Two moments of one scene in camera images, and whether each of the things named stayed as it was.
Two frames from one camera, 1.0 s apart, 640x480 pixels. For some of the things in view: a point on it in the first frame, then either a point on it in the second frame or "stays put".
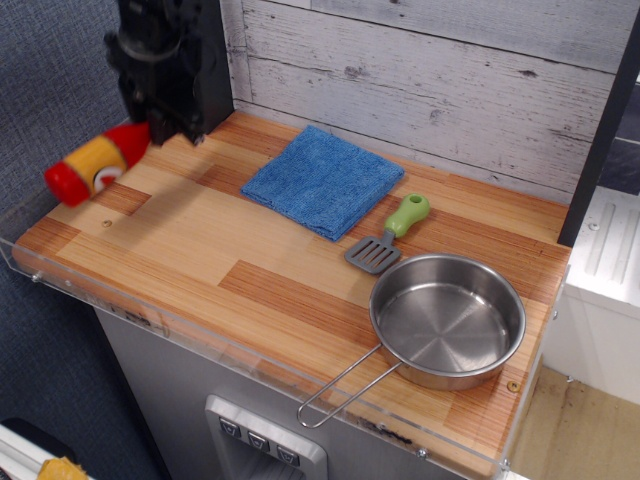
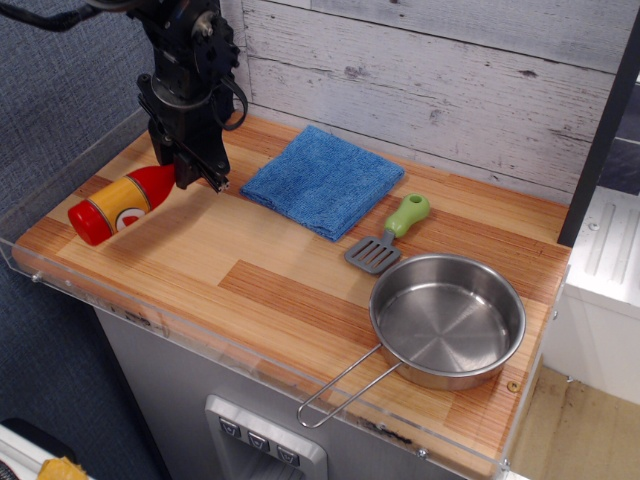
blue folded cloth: [326, 182] stays put
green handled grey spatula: [378, 253] stays put
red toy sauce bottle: [97, 164] to [94, 220]
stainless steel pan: [450, 321] stays put
